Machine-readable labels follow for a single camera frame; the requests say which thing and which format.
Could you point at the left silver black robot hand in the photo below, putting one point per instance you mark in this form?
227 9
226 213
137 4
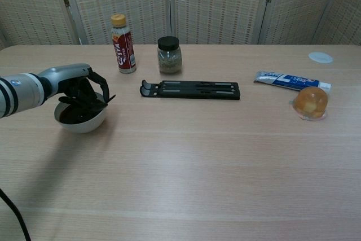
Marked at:
65 76

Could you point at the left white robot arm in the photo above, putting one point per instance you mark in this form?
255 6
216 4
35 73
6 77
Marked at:
19 95

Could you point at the cup of dark coffee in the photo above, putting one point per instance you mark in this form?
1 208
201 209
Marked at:
84 126

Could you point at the small red-label bottle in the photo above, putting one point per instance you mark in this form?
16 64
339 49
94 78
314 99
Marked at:
124 52

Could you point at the glass jar with black lid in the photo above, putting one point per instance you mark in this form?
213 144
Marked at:
169 59

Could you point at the black folding laptop stand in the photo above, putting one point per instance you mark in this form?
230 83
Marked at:
194 91

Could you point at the woven folding screen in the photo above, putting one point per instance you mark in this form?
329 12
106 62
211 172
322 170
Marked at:
211 6

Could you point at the blue white toothpaste tube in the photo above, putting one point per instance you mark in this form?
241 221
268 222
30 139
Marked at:
287 80

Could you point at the orange jelly cup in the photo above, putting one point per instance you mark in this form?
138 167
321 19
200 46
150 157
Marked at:
310 102

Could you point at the white round table grommet cap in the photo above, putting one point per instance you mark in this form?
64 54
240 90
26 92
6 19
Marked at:
320 57

